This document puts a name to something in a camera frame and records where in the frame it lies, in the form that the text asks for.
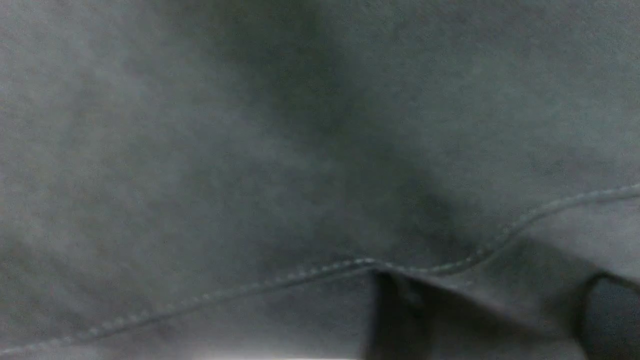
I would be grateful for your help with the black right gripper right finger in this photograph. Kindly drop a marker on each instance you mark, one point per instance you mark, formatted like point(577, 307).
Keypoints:
point(610, 319)

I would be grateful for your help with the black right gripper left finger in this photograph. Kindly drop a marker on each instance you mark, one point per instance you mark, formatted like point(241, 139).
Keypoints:
point(402, 319)

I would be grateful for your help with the dark gray long-sleeved shirt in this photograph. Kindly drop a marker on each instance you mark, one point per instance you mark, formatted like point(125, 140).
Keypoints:
point(221, 179)

